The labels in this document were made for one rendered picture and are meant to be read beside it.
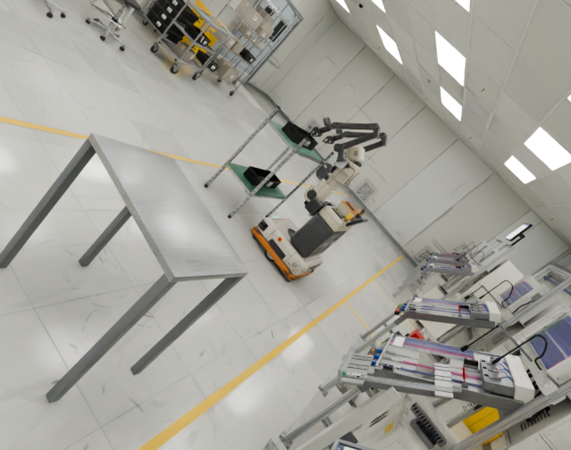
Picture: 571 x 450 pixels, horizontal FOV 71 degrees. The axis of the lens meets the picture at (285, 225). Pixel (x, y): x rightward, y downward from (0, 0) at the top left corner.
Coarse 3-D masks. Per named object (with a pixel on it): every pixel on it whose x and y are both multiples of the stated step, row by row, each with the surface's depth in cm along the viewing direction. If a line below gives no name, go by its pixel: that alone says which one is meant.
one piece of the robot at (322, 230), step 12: (324, 216) 375; (336, 216) 372; (348, 216) 372; (300, 228) 409; (312, 228) 380; (324, 228) 375; (336, 228) 371; (348, 228) 408; (300, 240) 385; (312, 240) 380; (324, 240) 377; (336, 240) 423; (300, 252) 386; (312, 252) 383
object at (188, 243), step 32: (128, 160) 159; (160, 160) 181; (64, 192) 165; (128, 192) 143; (160, 192) 161; (192, 192) 182; (32, 224) 168; (160, 224) 144; (192, 224) 162; (0, 256) 176; (160, 256) 133; (192, 256) 145; (224, 256) 163; (160, 288) 132; (224, 288) 170; (128, 320) 138; (192, 320) 176; (96, 352) 144; (160, 352) 186; (64, 384) 150
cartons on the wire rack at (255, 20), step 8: (240, 8) 690; (248, 8) 683; (240, 16) 689; (248, 16) 688; (256, 16) 699; (248, 24) 702; (256, 24) 714; (264, 24) 734; (216, 32) 700; (264, 32) 748; (272, 32) 762; (232, 40) 711; (232, 48) 729; (240, 48) 742; (224, 64) 765; (224, 72) 766; (232, 72) 781; (232, 80) 804
